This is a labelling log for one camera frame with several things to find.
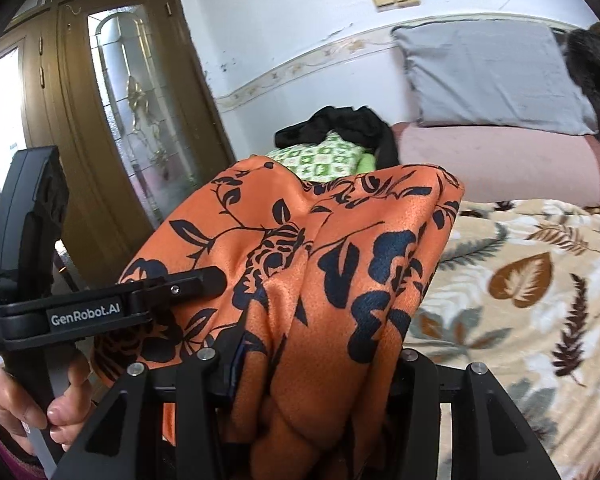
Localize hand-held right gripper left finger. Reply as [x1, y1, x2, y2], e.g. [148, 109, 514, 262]
[55, 346, 247, 480]

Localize dark fuzzy cloth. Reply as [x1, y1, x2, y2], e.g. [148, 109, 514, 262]
[562, 22, 600, 128]

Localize green patterned cloth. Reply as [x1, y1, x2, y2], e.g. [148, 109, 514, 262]
[265, 130, 379, 184]

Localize orange floral garment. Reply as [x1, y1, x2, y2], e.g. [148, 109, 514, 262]
[90, 155, 467, 480]

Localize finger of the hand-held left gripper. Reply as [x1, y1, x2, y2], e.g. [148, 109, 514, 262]
[127, 267, 227, 314]

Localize beige leaf print blanket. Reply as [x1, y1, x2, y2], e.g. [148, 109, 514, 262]
[405, 197, 600, 480]

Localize person's left hand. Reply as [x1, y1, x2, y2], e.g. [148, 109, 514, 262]
[0, 352, 92, 456]

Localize pink cushion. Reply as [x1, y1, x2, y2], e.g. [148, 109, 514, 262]
[394, 121, 600, 207]

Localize black cloth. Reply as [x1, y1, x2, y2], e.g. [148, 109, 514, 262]
[273, 105, 402, 169]

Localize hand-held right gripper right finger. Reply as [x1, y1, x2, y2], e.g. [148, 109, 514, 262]
[384, 347, 567, 480]

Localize wooden door leaf, gold ornament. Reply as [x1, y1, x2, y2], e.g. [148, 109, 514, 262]
[50, 0, 238, 273]

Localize wooden door leaf, dark ornament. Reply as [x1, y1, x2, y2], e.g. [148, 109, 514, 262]
[0, 7, 68, 271]

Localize person's left forearm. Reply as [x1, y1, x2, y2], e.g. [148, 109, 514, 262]
[0, 400, 48, 480]

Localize grey pillow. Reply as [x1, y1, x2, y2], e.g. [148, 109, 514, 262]
[390, 18, 600, 137]

